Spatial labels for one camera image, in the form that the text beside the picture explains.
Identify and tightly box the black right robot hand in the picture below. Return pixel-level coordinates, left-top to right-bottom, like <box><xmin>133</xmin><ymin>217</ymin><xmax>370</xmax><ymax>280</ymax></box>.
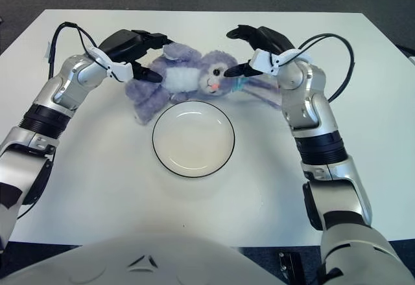
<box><xmin>226</xmin><ymin>24</ymin><xmax>296</xmax><ymax>78</ymax></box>

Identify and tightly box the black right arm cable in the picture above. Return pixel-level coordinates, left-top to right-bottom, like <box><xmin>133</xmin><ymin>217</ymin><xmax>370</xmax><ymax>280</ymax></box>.
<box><xmin>298</xmin><ymin>32</ymin><xmax>355</xmax><ymax>102</ymax></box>

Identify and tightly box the black metal bracket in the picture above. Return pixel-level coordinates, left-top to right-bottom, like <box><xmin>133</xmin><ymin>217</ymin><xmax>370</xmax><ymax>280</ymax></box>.
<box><xmin>278</xmin><ymin>251</ymin><xmax>302</xmax><ymax>282</ymax></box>

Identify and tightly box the grey robot torso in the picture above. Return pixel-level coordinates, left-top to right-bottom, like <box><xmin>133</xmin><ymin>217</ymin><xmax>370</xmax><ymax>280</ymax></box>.
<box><xmin>6</xmin><ymin>234</ymin><xmax>286</xmax><ymax>285</ymax></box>

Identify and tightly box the purple plush bunny doll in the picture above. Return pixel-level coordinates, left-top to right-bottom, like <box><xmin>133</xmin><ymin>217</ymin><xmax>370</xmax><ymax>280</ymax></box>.
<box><xmin>124</xmin><ymin>42</ymin><xmax>283</xmax><ymax>126</ymax></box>

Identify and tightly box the white plate black rim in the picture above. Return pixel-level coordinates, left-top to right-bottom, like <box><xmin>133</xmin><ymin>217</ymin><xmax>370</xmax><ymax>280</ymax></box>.
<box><xmin>152</xmin><ymin>100</ymin><xmax>236</xmax><ymax>179</ymax></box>

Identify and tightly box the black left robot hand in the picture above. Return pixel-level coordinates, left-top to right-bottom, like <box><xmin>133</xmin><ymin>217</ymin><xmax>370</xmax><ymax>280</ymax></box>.
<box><xmin>99</xmin><ymin>29</ymin><xmax>176</xmax><ymax>84</ymax></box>

